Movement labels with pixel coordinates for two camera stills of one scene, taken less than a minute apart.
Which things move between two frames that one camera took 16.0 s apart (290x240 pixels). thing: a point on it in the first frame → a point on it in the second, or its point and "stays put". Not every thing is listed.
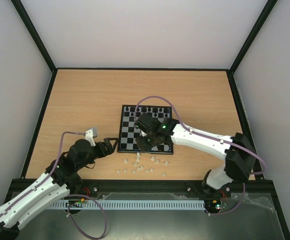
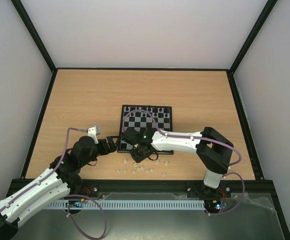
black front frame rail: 93,189 stays put
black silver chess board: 128,133 stays put
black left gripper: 110,151 stays put
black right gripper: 145,141 → 129,135
